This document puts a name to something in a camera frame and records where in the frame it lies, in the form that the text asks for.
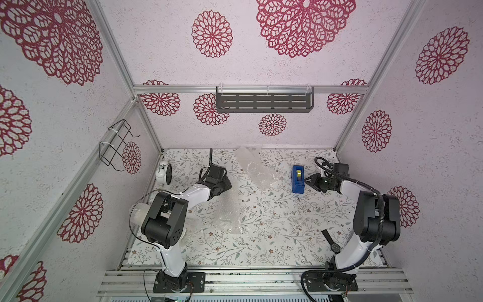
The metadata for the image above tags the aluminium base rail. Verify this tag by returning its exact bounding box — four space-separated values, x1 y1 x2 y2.
96 268 414 298

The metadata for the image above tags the grey slotted wall shelf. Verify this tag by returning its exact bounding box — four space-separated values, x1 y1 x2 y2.
215 87 314 113

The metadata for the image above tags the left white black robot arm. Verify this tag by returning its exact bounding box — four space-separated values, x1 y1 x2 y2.
140 164 231 278

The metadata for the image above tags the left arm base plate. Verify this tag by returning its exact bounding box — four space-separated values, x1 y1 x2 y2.
153 272 206 294

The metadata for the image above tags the blue tape dispenser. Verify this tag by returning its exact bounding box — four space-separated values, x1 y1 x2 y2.
291 165 305 195

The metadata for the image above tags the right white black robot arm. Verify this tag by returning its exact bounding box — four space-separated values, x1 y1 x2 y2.
304 157 401 274

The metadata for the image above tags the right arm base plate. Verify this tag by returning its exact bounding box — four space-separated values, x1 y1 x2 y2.
303 270 359 292

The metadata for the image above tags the black wire wall basket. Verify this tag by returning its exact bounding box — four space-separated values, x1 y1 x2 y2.
98 119 140 172

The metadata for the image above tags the black handled brush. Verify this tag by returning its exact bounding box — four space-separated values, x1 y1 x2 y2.
322 229 341 254

